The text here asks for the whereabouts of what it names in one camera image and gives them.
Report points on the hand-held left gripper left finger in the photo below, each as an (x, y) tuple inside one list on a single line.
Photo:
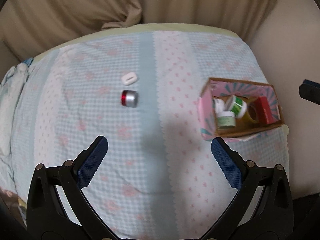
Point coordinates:
[(93, 160)]

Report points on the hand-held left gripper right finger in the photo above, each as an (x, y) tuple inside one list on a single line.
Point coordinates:
[(226, 161)]

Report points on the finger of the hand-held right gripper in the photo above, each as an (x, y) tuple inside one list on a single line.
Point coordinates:
[(310, 92)]

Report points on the pink patterned cardboard box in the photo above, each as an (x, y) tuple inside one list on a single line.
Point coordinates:
[(242, 127)]

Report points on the pale green jar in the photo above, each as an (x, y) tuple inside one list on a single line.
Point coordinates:
[(226, 121)]

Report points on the red carton box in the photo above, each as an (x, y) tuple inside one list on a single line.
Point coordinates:
[(265, 110)]

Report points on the yellow tape roll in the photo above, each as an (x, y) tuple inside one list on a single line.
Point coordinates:
[(252, 113)]

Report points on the white bottle with green label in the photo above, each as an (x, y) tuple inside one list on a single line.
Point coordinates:
[(236, 106)]

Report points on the silver and red jar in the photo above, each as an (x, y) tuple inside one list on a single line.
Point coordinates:
[(130, 98)]

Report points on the white earbuds case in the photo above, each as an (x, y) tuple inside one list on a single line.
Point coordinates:
[(127, 78)]

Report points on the blue checked floral blanket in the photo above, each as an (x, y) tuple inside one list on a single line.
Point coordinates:
[(140, 155)]

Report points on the crumpled blue checked quilt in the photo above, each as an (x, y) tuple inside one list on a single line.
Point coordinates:
[(12, 92)]

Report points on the beige curtain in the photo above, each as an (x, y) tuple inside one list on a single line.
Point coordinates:
[(62, 12), (205, 2)]

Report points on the pale green bed sheet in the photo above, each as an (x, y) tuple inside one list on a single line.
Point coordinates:
[(160, 27)]

